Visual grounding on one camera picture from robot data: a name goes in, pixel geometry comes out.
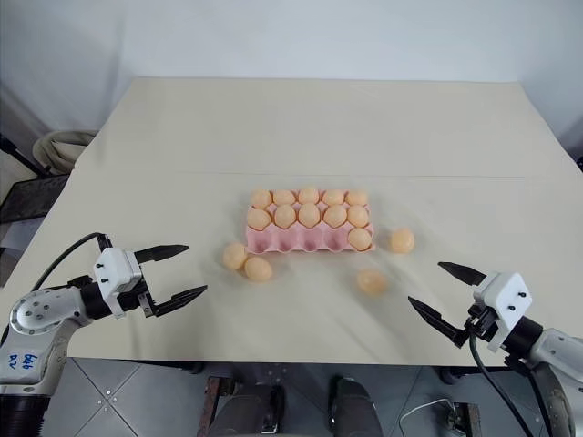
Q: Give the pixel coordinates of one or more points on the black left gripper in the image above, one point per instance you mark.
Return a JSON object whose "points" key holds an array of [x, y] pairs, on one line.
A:
{"points": [[146, 291]]}

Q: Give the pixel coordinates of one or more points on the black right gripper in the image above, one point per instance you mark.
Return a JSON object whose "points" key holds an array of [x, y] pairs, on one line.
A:
{"points": [[483, 323]]}

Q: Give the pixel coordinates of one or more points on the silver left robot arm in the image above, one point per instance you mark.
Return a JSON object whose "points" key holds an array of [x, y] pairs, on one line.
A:
{"points": [[43, 314]]}

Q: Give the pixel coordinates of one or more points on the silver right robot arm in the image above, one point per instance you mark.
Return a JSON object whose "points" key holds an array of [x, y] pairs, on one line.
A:
{"points": [[560, 355]]}

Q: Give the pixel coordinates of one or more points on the pink egg tray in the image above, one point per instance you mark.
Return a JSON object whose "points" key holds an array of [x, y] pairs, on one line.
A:
{"points": [[296, 239]]}

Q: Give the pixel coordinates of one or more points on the pale orange egg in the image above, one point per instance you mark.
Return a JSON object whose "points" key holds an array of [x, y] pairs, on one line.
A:
{"points": [[309, 215], [357, 216], [284, 197], [335, 216], [258, 218], [285, 216], [360, 239], [309, 195], [234, 255], [402, 240], [372, 282], [261, 197], [356, 198], [258, 269], [333, 196]]}

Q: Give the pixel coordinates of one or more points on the dark rounded shape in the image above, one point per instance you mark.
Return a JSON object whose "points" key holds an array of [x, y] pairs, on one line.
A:
{"points": [[353, 407]]}

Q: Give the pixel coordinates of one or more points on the black tripod stand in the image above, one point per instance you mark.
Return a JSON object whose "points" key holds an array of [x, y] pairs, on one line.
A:
{"points": [[20, 157]]}

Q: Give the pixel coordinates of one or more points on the beige table cloth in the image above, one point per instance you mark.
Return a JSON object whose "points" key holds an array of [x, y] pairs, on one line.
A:
{"points": [[319, 136]]}

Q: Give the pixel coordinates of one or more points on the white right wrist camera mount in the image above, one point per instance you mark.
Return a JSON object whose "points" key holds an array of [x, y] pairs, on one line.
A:
{"points": [[505, 291]]}

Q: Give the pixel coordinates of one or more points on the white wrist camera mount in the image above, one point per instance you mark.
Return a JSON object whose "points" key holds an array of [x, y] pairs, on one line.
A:
{"points": [[116, 268], [505, 291]]}

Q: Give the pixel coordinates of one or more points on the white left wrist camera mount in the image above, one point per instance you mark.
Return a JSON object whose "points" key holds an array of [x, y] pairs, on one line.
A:
{"points": [[116, 268]]}

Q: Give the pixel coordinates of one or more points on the rusty brown metal frame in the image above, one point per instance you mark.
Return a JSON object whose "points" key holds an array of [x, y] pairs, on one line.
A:
{"points": [[208, 405], [464, 419]]}

